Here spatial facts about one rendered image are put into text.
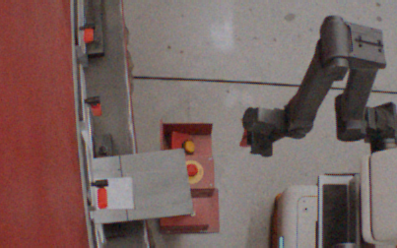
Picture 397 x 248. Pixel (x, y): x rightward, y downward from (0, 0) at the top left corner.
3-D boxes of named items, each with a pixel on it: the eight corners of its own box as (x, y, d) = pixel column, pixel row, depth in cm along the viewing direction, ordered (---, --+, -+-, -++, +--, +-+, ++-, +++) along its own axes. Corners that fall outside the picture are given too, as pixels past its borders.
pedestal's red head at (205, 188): (212, 198, 195) (216, 183, 178) (162, 198, 194) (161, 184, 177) (210, 138, 202) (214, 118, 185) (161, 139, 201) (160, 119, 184)
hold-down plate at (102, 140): (124, 236, 167) (123, 234, 165) (105, 238, 167) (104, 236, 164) (111, 136, 178) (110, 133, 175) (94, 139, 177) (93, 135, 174)
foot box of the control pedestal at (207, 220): (220, 232, 257) (222, 227, 246) (161, 233, 256) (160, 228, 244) (218, 188, 264) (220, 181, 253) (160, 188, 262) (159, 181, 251)
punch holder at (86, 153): (98, 213, 139) (88, 196, 124) (63, 216, 138) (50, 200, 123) (91, 152, 144) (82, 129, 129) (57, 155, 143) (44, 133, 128)
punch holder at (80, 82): (89, 133, 146) (80, 107, 131) (56, 137, 145) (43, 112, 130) (85, 77, 151) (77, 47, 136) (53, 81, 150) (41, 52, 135)
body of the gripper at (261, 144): (247, 154, 157) (264, 146, 151) (248, 116, 160) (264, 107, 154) (268, 157, 160) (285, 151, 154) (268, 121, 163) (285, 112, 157)
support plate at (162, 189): (193, 214, 159) (193, 213, 158) (95, 224, 157) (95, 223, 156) (183, 149, 165) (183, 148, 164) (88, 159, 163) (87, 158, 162)
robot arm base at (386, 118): (399, 146, 146) (395, 101, 150) (382, 139, 141) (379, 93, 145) (373, 154, 152) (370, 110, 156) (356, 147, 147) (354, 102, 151)
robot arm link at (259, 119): (309, 135, 144) (308, 101, 147) (271, 125, 138) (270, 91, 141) (280, 149, 153) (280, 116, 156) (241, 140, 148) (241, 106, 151)
